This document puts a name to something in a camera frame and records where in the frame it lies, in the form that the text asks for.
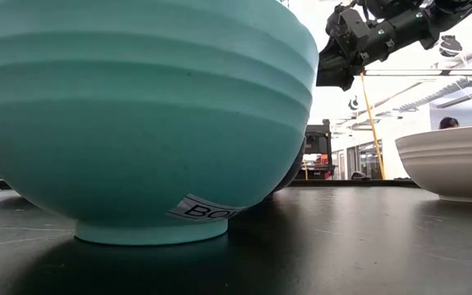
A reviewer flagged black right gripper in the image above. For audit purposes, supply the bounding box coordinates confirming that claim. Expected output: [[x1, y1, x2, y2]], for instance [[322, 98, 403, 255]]
[[315, 18, 400, 93]]

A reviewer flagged dark grey bowl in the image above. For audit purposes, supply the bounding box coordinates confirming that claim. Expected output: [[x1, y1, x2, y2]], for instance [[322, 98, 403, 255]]
[[270, 138, 306, 196]]

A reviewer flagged beige ridged bowl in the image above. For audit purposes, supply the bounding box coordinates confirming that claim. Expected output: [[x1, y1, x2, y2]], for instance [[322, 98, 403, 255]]
[[394, 125, 472, 205]]

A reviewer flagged teal ridged bowl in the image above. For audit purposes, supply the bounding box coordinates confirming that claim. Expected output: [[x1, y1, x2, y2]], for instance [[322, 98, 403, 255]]
[[0, 0, 319, 247]]

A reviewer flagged black machine cart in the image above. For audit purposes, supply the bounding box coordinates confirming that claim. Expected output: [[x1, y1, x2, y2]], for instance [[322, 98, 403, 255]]
[[297, 119, 338, 181]]

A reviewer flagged person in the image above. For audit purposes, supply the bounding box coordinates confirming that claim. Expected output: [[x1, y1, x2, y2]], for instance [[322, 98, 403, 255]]
[[438, 116, 461, 130]]

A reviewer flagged yellow hanging strap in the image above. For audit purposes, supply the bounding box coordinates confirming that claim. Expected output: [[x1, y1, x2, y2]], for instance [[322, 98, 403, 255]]
[[360, 73, 387, 180]]

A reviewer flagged ceiling duct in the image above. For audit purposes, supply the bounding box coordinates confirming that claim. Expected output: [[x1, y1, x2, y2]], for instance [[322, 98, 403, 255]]
[[395, 77, 472, 112]]

